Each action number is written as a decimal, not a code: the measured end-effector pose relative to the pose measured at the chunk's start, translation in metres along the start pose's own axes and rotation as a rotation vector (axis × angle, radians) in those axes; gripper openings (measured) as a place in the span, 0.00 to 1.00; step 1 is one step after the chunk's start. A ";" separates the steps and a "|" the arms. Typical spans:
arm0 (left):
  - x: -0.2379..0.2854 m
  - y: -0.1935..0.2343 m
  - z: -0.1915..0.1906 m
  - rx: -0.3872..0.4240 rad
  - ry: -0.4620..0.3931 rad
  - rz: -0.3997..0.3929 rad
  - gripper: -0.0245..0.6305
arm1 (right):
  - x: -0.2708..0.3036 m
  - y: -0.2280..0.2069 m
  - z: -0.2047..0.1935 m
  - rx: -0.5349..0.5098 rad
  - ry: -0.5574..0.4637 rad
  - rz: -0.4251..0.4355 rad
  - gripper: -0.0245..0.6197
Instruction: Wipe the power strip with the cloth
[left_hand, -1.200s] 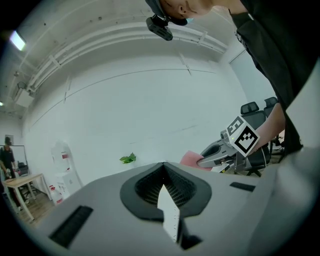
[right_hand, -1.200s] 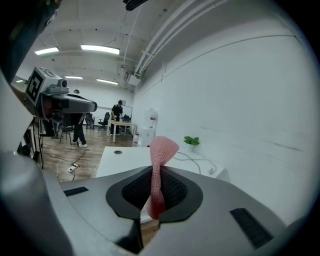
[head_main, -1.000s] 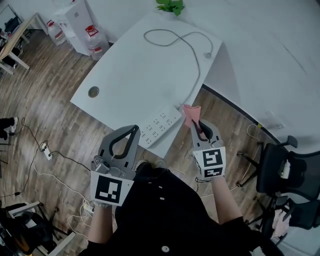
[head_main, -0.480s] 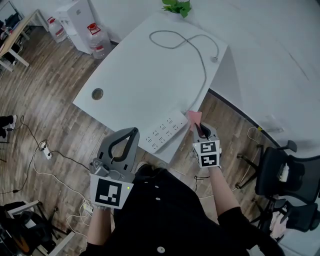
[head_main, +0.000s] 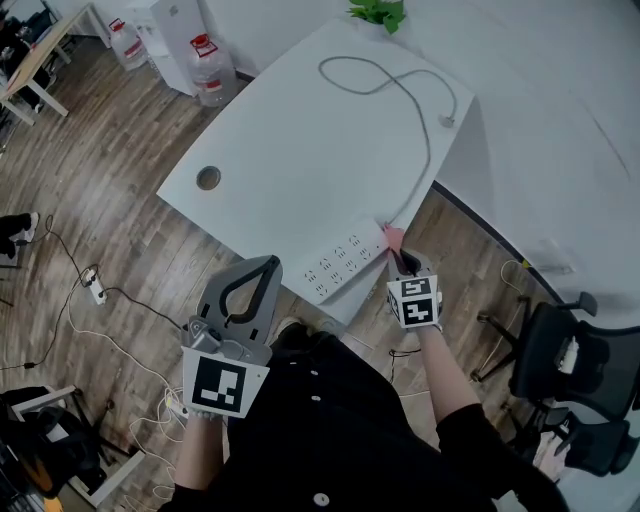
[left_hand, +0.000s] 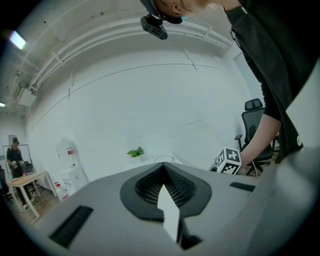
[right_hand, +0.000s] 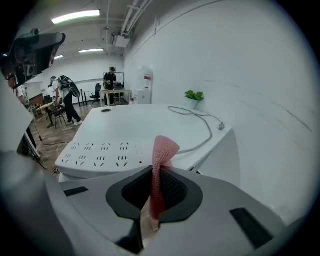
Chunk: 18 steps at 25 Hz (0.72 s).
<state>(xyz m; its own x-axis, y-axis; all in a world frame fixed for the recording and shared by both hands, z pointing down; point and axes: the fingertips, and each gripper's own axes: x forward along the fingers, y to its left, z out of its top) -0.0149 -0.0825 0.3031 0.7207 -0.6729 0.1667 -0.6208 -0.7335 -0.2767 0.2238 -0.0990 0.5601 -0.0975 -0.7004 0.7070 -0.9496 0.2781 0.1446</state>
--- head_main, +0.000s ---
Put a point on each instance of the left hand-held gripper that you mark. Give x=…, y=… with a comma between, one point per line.
x=220, y=385

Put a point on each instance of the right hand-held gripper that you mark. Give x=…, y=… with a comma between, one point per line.
x=415, y=305

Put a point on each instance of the pink cloth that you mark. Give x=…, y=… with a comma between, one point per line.
x=394, y=239

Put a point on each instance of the person's left forearm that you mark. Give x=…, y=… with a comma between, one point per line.
x=197, y=455

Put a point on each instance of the person's right forearm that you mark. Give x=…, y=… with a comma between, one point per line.
x=447, y=380

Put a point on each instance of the person's left shoe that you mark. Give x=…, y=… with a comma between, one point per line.
x=286, y=330

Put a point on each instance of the person's shoe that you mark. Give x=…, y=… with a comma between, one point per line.
x=330, y=327
x=286, y=330

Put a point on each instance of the person's right shoe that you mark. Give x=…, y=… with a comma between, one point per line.
x=330, y=327

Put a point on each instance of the small white power strip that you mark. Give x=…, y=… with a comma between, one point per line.
x=177, y=407

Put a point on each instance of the white floor power strip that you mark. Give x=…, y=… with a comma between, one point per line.
x=95, y=287

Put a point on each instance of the person's black clothing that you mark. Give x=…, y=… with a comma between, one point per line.
x=325, y=440

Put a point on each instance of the black office chair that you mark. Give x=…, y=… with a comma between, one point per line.
x=600, y=445
x=550, y=360

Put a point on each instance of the small white bottle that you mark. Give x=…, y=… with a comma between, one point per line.
x=567, y=355

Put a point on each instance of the clear water bottle red cap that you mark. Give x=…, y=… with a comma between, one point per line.
x=212, y=75
x=127, y=47

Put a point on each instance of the pink garment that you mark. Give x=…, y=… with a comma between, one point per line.
x=547, y=450

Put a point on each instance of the black bag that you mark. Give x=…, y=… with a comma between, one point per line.
x=45, y=440

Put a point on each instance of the green potted plant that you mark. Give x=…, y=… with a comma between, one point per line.
x=380, y=12

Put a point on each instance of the white water dispenser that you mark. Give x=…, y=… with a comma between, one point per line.
x=175, y=45

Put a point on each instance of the wooden desk white legs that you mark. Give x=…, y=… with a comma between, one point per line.
x=50, y=50

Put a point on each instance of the white metal frame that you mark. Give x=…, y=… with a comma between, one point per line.
x=110, y=475

